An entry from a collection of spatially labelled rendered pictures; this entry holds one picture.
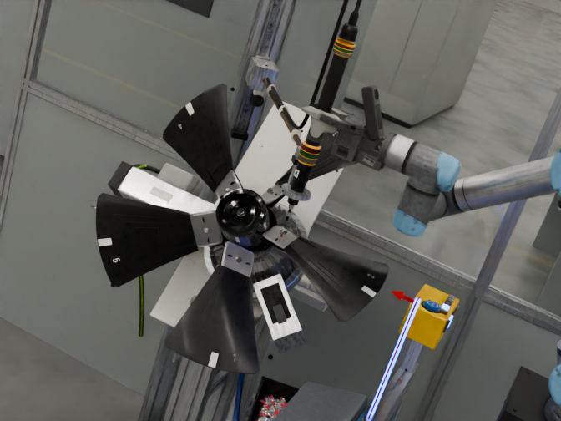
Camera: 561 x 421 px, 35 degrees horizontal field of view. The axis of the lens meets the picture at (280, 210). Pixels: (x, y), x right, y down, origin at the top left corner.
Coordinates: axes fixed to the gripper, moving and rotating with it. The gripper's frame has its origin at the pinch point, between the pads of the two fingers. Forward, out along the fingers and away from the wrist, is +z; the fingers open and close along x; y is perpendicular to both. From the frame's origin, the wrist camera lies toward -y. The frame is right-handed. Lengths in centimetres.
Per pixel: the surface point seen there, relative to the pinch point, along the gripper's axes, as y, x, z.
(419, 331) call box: 49, 21, -39
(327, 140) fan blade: 12.1, 20.0, -0.6
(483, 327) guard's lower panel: 63, 70, -52
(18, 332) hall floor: 151, 74, 107
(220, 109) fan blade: 12.1, 9.3, 24.6
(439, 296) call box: 43, 33, -39
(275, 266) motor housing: 42.2, 5.7, -2.4
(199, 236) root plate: 39.0, -4.4, 15.1
